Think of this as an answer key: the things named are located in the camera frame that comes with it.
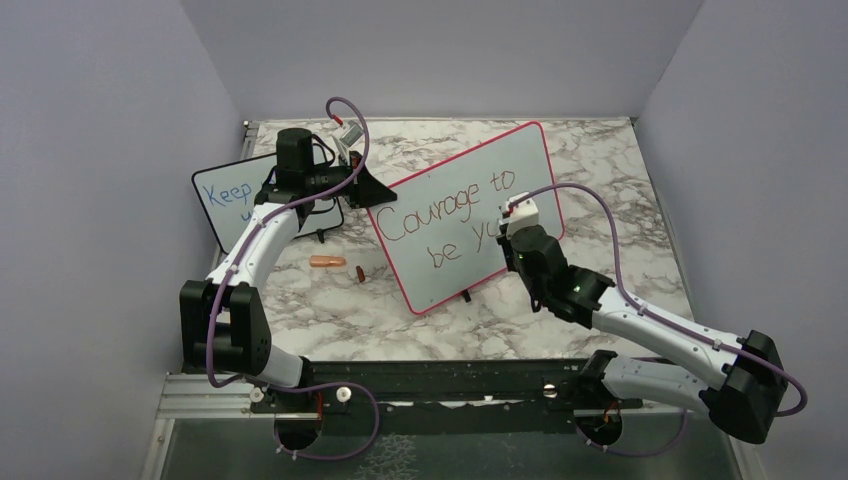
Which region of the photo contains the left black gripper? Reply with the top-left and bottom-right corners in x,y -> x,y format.
306,150 -> 397,209

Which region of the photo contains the red framed whiteboard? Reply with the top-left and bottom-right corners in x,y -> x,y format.
368,121 -> 555,314

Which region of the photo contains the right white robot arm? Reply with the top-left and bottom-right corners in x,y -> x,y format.
496,224 -> 789,444

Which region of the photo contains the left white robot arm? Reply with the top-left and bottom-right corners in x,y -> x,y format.
179,121 -> 397,411

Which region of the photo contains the black framed written whiteboard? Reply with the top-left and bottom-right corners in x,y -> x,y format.
191,153 -> 345,253

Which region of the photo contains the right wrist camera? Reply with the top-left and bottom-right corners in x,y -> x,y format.
498,192 -> 539,239

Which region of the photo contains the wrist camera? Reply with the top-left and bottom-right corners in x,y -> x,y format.
331,123 -> 364,156
498,192 -> 539,239

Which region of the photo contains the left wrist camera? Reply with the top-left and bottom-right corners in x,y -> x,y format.
331,123 -> 364,156

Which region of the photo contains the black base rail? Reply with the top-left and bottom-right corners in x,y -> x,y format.
250,359 -> 671,436

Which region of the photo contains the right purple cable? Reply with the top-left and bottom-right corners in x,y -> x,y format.
504,182 -> 810,458

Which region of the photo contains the aluminium frame rail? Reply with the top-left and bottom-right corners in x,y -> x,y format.
140,374 -> 274,479

